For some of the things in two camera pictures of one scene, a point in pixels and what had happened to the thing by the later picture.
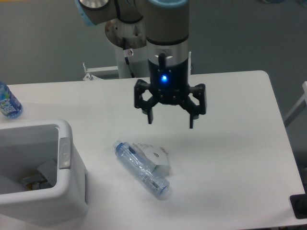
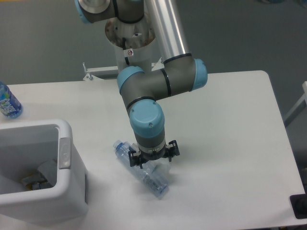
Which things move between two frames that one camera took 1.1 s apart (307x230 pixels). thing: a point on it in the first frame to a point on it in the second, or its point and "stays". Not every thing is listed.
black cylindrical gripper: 169,72 to 145,156
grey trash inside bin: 46,178 stays
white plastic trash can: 24,147 stays
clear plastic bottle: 155,182 stays
